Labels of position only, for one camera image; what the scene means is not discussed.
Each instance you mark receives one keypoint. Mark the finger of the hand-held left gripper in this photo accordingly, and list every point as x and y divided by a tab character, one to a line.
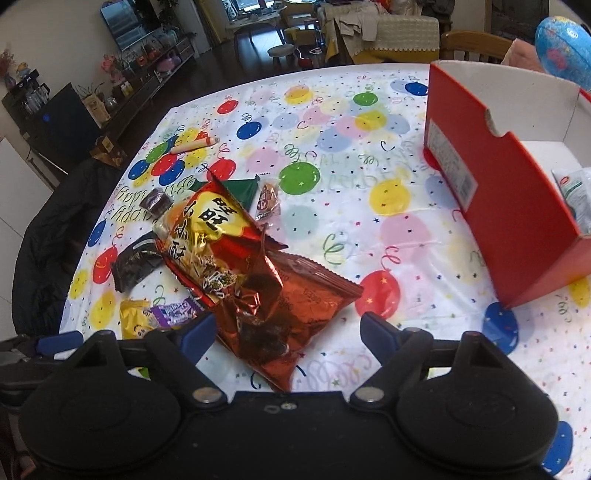
60	344

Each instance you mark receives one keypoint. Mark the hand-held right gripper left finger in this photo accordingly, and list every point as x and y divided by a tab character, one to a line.
199	333

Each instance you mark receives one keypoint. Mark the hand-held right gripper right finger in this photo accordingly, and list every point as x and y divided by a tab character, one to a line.
376	330

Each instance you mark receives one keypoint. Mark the copper red snack bag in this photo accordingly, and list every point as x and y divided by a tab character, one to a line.
281	309

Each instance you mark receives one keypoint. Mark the brown cake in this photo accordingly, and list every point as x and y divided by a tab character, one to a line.
156	202

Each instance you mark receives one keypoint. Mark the green snack packet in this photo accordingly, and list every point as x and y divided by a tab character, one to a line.
241	191

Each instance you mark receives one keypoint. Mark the red cardboard box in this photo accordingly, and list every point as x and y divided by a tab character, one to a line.
508	207

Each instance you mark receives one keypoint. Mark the purple snack packet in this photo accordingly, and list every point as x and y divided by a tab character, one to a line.
173	311

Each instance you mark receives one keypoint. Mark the yellow snack packet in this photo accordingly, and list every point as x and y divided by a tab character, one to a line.
131	318

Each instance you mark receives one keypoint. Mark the black snack packet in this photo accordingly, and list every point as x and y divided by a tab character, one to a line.
136	263

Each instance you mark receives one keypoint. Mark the black jacket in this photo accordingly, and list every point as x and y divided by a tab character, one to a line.
51	240

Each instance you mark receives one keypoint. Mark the red and yellow snack bag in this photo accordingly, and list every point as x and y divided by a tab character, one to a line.
207	226

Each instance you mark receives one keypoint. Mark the small brown snack bar packet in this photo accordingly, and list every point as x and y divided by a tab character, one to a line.
269	201

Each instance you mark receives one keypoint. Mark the balloon print tablecloth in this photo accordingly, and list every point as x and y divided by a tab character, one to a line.
346	152

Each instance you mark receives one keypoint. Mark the sausage stick with red band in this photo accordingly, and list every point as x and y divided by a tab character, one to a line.
194	144

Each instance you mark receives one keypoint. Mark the cardboard box on floor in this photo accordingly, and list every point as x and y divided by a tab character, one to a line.
107	150

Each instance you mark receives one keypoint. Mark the black appliance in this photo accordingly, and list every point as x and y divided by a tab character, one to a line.
51	120

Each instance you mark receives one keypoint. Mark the white snack packet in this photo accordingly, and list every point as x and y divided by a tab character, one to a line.
575	194

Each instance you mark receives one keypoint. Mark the paper bag with plant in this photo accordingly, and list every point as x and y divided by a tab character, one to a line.
95	105

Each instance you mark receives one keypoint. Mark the dark tv cabinet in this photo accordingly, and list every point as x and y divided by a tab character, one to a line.
152	69

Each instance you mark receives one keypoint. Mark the pink flower bouquet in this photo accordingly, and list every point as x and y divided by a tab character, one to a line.
108	62

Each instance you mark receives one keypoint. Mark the sofa with cream cover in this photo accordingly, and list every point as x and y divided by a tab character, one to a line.
397	37

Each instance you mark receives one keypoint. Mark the round grey stool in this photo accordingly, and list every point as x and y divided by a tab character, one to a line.
281	50

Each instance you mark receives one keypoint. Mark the wooden chair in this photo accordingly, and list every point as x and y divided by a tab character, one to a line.
475	46

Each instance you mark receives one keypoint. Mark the yellow stool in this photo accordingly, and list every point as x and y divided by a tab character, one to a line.
295	34

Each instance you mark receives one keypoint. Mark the pink cloth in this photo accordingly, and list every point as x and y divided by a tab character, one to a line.
521	55

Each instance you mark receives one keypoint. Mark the television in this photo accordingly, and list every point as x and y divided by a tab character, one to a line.
124	23

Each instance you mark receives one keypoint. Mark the globe print balloon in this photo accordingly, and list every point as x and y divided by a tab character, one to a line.
561	44

